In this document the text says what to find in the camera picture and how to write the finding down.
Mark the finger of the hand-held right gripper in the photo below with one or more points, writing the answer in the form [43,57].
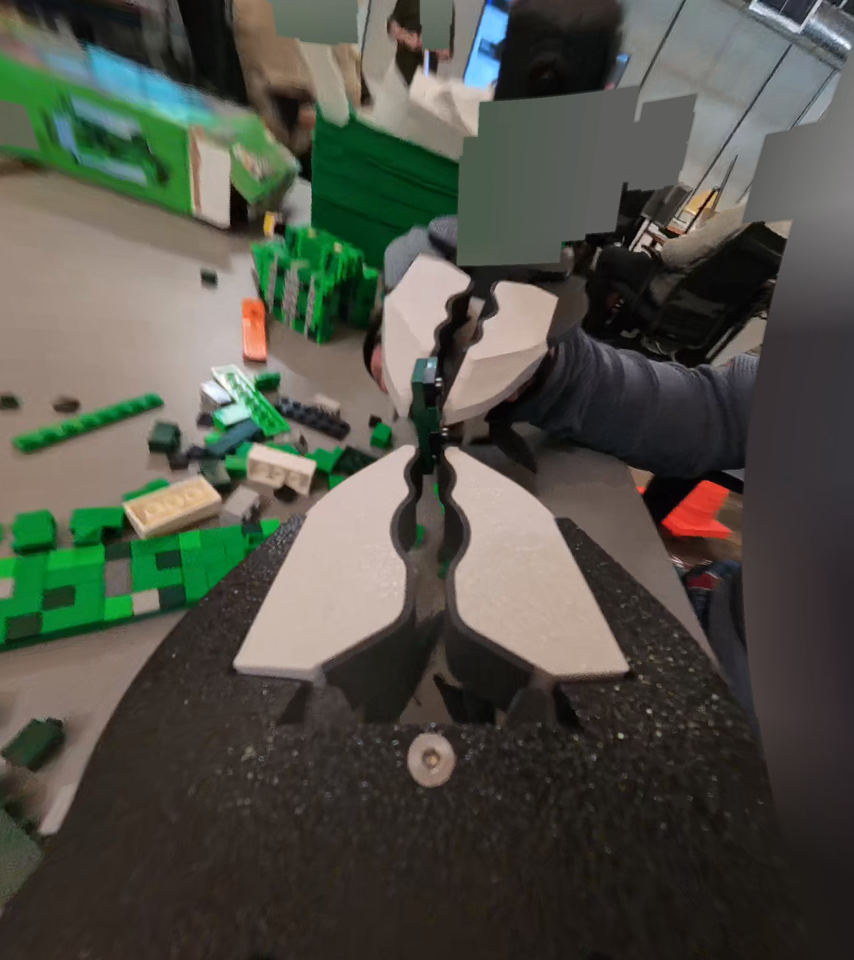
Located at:
[412,330]
[509,337]

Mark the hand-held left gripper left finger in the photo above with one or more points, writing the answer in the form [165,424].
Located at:
[329,577]

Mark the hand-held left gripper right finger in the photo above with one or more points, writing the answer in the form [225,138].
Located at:
[532,585]

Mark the dark green brick assembly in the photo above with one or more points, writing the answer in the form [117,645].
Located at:
[427,405]

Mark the black studded plate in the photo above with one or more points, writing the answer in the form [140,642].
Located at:
[314,420]

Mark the grey desk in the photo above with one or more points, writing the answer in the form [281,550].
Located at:
[97,285]

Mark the person's right hand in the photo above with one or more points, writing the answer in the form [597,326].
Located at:
[374,364]

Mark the green brick model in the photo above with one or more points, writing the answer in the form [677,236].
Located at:
[314,285]

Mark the grey small brick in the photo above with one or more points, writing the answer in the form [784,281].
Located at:
[243,502]

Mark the white studded brick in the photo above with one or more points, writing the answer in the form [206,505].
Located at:
[280,469]

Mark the green plastic crate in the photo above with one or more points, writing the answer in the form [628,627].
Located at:
[382,180]

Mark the orange brick separator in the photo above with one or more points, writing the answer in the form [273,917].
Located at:
[254,330]

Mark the cream upturned brick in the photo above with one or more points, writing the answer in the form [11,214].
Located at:
[172,506]

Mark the bright green holed plate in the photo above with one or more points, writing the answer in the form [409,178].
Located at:
[251,397]

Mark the orange plastic object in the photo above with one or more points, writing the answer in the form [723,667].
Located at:
[696,514]

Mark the person's leg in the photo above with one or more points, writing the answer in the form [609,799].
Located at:
[719,615]

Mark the black office chair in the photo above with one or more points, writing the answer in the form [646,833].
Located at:
[696,285]

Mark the green mosaic brick plate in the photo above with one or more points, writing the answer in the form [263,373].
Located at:
[112,585]

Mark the white crumpled paper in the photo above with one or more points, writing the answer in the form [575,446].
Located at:
[434,105]

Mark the long green plate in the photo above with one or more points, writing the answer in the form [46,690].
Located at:
[89,422]

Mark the computer monitor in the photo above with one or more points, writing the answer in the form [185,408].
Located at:
[487,45]

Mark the dark green slope brick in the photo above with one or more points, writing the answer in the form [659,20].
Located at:
[33,742]

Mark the green toy box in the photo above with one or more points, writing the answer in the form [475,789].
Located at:
[119,142]

